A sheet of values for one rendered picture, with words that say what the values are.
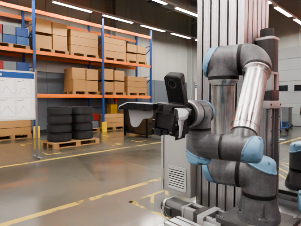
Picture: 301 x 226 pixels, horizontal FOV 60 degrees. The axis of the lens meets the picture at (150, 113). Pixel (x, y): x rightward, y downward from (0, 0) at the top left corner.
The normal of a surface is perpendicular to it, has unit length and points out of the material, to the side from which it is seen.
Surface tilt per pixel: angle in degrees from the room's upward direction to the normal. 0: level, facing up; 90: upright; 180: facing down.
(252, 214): 73
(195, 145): 91
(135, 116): 101
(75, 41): 90
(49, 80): 90
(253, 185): 90
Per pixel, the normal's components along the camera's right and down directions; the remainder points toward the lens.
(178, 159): -0.73, 0.04
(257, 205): -0.38, -0.26
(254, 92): 0.00, -0.57
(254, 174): -0.56, 0.01
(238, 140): -0.40, -0.65
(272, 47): -0.03, 0.04
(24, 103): 0.69, 0.04
